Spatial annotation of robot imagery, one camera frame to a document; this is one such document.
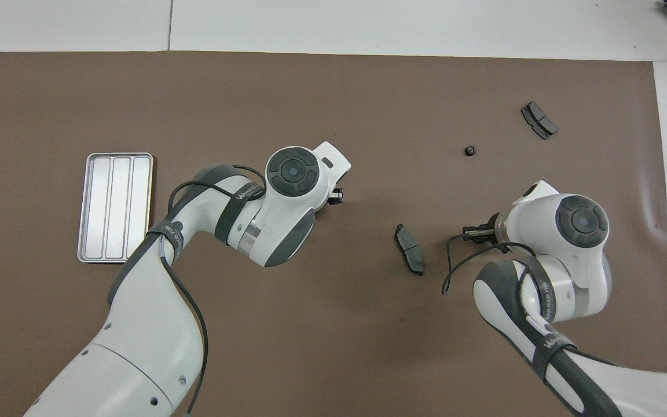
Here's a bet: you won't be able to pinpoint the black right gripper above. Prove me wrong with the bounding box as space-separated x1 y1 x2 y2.
480 213 503 244

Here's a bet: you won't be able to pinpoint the silver metal tray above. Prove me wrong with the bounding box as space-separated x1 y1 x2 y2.
77 152 154 264

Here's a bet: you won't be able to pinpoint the dark grey brake pad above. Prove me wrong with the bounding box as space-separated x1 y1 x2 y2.
394 224 426 276
521 101 559 141

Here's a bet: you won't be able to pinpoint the brown table mat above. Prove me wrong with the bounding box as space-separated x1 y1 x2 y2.
0 51 667 417

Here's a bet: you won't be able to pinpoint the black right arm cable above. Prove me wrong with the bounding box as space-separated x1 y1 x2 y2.
441 227 537 296

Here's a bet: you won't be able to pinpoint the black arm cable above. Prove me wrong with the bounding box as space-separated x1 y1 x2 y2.
441 227 537 296
160 164 267 417

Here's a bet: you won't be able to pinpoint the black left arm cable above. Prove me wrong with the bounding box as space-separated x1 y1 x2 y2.
160 164 267 417

